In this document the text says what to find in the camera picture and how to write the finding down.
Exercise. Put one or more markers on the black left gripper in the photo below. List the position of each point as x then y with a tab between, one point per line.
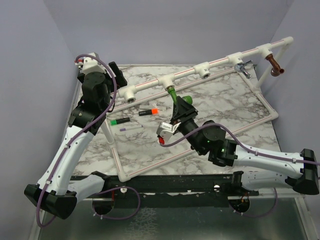
117	73

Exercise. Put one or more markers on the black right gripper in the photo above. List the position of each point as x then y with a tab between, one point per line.
187	112

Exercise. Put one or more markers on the white pvc pipe frame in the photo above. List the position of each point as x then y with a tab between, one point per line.
209	71

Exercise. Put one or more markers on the green water faucet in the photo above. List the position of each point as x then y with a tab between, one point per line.
172	92

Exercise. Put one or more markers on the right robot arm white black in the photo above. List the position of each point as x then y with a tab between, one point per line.
299	169

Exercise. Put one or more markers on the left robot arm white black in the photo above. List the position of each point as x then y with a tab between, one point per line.
53	192

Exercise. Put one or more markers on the clear plastic bag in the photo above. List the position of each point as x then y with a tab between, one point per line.
152	105

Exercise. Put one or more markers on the orange capped black marker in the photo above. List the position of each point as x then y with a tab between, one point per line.
148	112

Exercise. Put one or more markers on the green capped black marker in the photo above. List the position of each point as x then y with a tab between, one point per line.
119	121

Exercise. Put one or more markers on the purple capped white pen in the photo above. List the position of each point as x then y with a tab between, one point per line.
131	128

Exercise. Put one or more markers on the grey metal faucet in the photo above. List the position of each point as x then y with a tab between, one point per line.
241	68

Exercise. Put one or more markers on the brown copper faucet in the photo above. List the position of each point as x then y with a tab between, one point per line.
276	70

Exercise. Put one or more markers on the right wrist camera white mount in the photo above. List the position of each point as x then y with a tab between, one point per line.
165	131

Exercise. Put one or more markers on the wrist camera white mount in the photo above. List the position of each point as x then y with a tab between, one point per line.
89	65
165	131

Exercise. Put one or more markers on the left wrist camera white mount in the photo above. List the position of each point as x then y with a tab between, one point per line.
89	65

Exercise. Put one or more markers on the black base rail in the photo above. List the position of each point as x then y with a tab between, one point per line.
174	191

